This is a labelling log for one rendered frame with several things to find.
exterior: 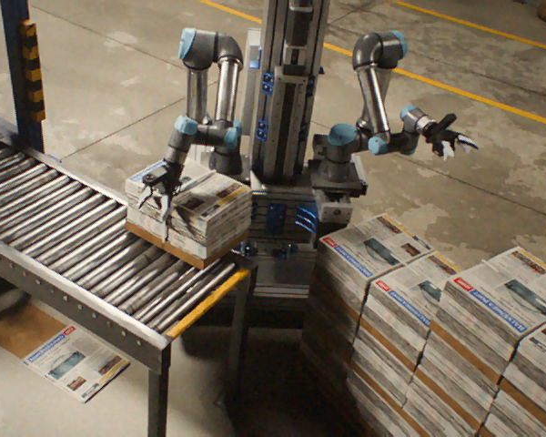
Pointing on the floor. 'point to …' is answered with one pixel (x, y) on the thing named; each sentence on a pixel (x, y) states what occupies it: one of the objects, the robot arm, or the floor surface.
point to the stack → (419, 392)
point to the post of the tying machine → (16, 9)
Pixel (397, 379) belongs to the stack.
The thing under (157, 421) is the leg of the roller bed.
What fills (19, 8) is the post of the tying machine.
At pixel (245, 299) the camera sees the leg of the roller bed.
